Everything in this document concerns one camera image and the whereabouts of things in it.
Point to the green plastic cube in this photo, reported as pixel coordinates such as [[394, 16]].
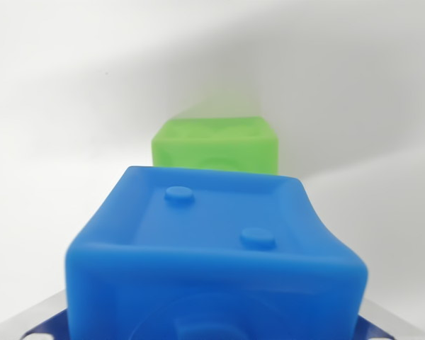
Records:
[[216, 147]]

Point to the blue plastic cube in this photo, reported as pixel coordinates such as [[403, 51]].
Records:
[[212, 276]]

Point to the black silver gripper left finger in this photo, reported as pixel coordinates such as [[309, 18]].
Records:
[[51, 324]]

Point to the black silver gripper right finger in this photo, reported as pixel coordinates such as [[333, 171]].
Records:
[[372, 329]]

